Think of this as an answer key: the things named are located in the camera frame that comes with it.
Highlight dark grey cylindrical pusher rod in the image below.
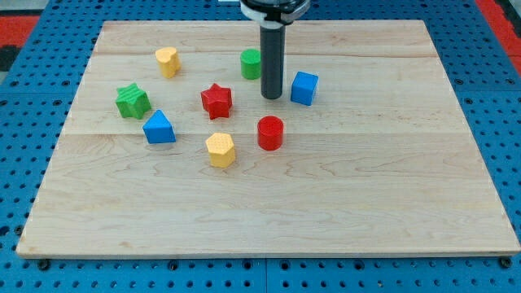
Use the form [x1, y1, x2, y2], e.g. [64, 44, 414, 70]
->
[260, 27, 283, 99]

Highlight green cylinder block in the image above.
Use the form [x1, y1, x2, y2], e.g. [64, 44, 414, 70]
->
[240, 49, 261, 80]

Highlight yellow heart block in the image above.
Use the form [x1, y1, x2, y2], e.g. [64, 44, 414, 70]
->
[155, 46, 182, 78]

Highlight blue cube block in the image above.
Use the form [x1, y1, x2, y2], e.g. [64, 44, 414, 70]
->
[290, 72, 319, 106]

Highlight red star block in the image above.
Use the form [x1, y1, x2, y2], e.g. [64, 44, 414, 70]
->
[200, 83, 233, 120]

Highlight red cylinder block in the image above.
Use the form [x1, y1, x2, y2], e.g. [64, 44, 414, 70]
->
[257, 116, 284, 151]

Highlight yellow hexagon block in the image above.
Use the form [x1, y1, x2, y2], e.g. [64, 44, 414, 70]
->
[205, 133, 236, 168]

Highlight blue triangle block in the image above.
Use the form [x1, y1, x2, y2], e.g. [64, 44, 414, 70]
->
[142, 109, 177, 144]

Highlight green star block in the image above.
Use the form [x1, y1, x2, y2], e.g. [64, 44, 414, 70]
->
[116, 83, 151, 120]

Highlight light wooden board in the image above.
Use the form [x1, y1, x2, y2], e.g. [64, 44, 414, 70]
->
[17, 20, 520, 260]

